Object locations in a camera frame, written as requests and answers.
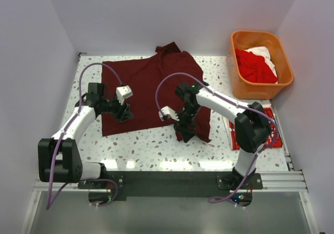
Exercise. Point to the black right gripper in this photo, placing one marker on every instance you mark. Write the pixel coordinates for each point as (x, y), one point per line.
(186, 125)

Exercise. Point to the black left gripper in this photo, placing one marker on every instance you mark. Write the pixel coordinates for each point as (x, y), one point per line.
(119, 110)

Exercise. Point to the dark maroon t shirt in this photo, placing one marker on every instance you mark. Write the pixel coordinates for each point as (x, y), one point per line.
(153, 81)

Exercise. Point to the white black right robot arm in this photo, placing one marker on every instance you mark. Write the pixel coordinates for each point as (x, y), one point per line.
(252, 126)

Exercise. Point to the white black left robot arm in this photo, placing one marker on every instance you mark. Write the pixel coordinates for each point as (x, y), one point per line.
(59, 156)

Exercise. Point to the bright red t shirt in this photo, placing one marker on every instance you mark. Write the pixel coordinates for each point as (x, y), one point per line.
(253, 68)

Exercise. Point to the orange plastic basket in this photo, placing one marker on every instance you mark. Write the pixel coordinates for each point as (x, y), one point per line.
(243, 89)

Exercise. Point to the white t shirt in basket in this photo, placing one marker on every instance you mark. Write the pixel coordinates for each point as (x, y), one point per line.
(264, 52)

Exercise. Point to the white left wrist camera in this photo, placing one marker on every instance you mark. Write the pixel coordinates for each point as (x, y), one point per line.
(123, 93)

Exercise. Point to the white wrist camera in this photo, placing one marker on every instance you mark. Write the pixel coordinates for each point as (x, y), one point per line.
(123, 93)
(168, 113)

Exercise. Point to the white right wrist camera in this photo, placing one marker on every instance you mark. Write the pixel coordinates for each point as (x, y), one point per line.
(168, 113)

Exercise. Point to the aluminium extrusion rail frame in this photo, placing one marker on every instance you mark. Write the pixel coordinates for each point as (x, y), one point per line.
(285, 179)

